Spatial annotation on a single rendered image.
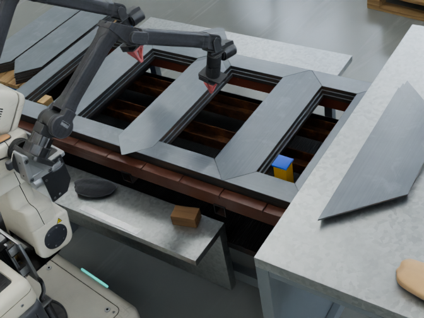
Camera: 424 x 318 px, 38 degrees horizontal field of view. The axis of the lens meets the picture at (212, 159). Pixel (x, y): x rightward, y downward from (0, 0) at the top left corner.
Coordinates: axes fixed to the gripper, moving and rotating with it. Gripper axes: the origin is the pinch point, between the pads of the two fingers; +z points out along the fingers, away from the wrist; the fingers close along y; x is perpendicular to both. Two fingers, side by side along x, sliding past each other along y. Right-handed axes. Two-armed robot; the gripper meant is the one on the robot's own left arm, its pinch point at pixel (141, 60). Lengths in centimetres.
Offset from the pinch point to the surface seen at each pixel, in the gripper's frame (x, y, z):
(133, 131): 28.9, -9.3, 15.6
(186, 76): -12.0, -8.6, 17.0
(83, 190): 54, 6, 27
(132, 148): 37.7, -15.5, 16.9
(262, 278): 78, -96, 26
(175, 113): 12.3, -18.8, 18.7
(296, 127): 0, -66, 34
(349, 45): -181, 6, 108
